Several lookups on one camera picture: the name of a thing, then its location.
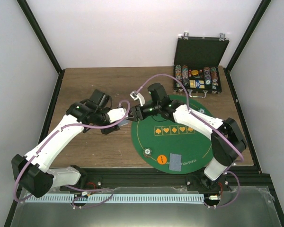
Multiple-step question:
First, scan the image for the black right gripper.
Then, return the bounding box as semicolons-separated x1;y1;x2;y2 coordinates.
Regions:
127;102;161;122

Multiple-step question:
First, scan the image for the orange round blind button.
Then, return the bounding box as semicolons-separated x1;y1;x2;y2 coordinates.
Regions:
157;155;167;165

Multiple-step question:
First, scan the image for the blue patterned card deck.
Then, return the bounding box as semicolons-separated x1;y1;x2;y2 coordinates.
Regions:
118;120;129;127

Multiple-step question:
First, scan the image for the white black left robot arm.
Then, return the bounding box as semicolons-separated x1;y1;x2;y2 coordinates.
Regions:
11;89;128;198

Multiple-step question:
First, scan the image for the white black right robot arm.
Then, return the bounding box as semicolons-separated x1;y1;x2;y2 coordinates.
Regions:
130;83;247;191

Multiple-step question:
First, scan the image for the round green poker mat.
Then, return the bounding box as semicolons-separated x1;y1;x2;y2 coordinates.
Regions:
130;95;220;175

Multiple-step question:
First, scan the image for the chip row in case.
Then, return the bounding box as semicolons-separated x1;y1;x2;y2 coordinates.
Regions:
182;65;189;87
210;67;219;86
175;65;182;87
203;67;212;85

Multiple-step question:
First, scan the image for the yellow card box in case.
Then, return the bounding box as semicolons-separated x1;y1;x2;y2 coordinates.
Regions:
189;80;196;88

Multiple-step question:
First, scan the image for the blue card box in case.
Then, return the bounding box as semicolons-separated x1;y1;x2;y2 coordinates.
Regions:
195;80;205;89

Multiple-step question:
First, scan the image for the black poker chip case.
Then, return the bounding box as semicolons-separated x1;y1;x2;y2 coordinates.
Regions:
173;32;229;98

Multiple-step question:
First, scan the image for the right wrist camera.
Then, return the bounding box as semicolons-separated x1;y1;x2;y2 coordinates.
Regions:
130;90;145;106

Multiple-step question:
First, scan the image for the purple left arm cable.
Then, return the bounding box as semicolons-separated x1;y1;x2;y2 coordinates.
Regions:
13;99;131;210

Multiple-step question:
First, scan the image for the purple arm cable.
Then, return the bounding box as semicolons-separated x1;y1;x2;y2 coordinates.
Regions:
137;73;245;210
13;99;131;210

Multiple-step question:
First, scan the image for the light blue slotted cable duct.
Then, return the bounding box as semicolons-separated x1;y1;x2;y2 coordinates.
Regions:
26;193;204;204

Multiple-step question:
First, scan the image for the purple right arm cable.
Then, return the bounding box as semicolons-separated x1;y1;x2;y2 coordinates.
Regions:
137;73;245;210

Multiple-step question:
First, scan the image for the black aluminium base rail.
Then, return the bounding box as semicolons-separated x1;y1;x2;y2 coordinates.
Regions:
57;167;272;193

